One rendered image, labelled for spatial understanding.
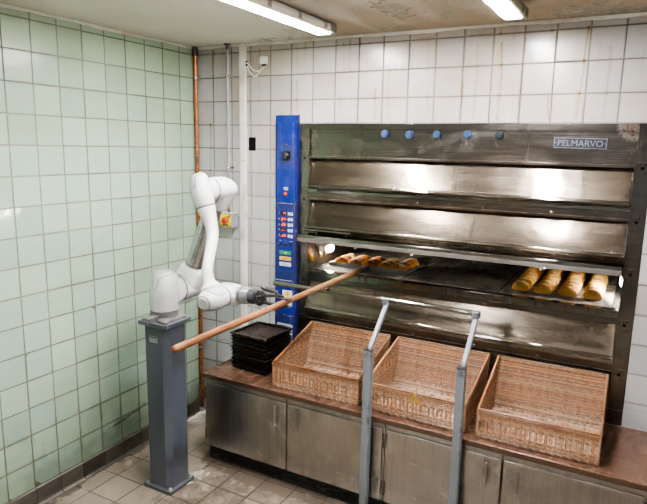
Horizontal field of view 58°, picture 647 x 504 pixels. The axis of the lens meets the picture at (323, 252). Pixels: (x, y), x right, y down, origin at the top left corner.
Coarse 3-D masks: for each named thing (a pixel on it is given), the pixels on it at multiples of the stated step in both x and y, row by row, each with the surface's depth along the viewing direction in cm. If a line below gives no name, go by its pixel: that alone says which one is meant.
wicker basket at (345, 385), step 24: (312, 336) 375; (360, 336) 361; (384, 336) 354; (288, 360) 354; (312, 360) 373; (336, 360) 366; (360, 360) 359; (288, 384) 337; (312, 384) 342; (336, 384) 321; (360, 384) 317
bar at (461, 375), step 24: (384, 312) 309; (456, 312) 294; (480, 312) 289; (456, 384) 276; (456, 408) 278; (456, 432) 280; (360, 456) 308; (456, 456) 281; (360, 480) 310; (456, 480) 283
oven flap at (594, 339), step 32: (352, 288) 366; (384, 320) 351; (416, 320) 344; (448, 320) 336; (480, 320) 328; (512, 320) 320; (544, 320) 313; (576, 320) 306; (576, 352) 301; (608, 352) 296
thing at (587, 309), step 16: (320, 272) 372; (336, 272) 369; (416, 288) 343; (432, 288) 338; (448, 288) 333; (464, 288) 334; (528, 304) 313; (544, 304) 309; (560, 304) 306; (576, 304) 304
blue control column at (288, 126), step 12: (288, 120) 363; (288, 132) 365; (288, 144) 366; (288, 168) 369; (288, 180) 370; (288, 192) 371; (276, 204) 377; (288, 204) 373; (276, 216) 378; (276, 228) 380; (276, 240) 381; (276, 252) 383; (276, 264) 384; (276, 276) 385; (288, 276) 381; (276, 288) 387; (288, 288) 382; (276, 300) 388; (276, 312) 390; (288, 312) 385; (276, 324) 391
